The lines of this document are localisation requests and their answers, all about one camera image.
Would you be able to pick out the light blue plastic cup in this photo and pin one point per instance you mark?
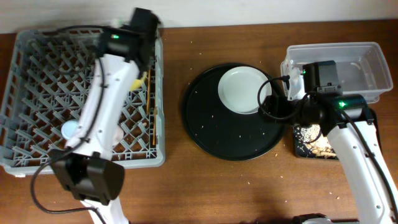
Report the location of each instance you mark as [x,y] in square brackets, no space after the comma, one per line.
[68,128]

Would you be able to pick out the round black tray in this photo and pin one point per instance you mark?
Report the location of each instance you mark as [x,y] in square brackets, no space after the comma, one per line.
[220,131]

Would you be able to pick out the yellow bowl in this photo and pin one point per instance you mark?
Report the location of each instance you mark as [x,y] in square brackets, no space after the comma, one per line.
[139,82]

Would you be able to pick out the wooden chopstick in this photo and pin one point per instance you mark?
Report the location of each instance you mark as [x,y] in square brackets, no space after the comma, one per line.
[154,127]
[148,91]

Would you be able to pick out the pink plastic cup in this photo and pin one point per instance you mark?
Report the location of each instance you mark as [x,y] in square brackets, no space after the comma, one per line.
[118,136]

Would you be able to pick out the white ceramic plate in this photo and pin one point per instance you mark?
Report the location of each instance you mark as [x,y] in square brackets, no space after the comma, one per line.
[238,89]

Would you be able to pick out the grey dishwasher rack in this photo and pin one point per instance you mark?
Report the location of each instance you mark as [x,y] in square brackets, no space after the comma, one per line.
[48,83]

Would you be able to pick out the black rectangular tray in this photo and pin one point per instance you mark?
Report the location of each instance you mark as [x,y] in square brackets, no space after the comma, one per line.
[300,149]

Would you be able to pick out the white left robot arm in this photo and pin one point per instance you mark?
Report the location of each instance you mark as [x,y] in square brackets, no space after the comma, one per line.
[84,167]

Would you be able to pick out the clear plastic bin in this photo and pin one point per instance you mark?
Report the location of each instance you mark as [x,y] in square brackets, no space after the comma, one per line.
[361,66]

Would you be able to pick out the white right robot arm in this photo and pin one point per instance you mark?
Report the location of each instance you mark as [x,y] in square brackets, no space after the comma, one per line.
[349,125]

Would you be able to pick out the food scraps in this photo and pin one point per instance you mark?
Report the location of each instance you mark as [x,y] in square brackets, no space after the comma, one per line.
[314,143]

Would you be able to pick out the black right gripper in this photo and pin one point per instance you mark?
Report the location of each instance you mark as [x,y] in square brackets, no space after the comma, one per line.
[275,109]

